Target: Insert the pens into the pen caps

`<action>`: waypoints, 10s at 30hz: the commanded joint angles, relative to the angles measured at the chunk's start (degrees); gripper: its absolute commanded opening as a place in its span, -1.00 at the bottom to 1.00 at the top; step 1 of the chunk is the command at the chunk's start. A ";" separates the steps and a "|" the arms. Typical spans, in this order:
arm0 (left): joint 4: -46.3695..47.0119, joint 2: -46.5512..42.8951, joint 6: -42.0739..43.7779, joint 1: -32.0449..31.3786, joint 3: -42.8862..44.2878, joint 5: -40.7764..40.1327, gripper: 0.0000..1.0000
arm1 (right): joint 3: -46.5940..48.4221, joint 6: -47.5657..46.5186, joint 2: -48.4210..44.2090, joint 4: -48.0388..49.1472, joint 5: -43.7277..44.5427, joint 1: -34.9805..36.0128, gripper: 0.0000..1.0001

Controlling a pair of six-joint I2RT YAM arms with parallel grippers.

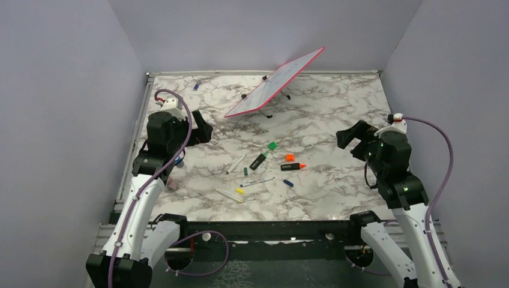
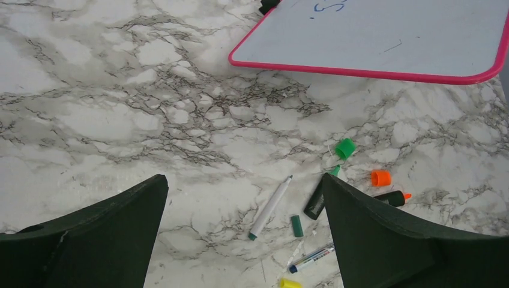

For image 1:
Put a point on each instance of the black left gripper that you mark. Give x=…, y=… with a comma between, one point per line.
x=201, y=134

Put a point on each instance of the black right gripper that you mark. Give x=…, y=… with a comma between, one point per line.
x=362, y=130

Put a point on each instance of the green black highlighter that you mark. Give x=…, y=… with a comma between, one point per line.
x=257, y=162

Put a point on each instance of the orange black highlighter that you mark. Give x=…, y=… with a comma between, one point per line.
x=292, y=166

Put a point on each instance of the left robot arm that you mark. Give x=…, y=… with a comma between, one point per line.
x=128, y=257

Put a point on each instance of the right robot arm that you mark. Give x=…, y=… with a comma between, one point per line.
x=387, y=152

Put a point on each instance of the blue cylinder container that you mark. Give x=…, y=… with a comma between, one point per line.
x=179, y=162

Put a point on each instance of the white green-tip marker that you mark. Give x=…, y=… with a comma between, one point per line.
x=235, y=164

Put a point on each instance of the whiteboard metal stand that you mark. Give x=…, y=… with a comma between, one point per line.
x=275, y=105

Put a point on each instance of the pink round object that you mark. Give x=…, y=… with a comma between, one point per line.
x=171, y=184

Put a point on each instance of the white yellow-tip marker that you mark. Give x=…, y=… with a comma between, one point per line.
x=229, y=196

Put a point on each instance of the white black-tip marker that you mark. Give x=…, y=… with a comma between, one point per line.
x=259, y=181

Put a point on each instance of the pink framed whiteboard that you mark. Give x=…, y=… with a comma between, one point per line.
x=272, y=85

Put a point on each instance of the blue marker cap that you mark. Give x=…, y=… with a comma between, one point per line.
x=287, y=182

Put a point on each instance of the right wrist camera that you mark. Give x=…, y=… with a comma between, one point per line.
x=396, y=123

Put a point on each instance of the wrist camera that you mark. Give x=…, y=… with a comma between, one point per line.
x=173, y=106
x=396, y=123

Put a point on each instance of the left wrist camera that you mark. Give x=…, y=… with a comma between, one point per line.
x=173, y=106

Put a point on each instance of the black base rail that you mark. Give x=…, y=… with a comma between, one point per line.
x=213, y=241

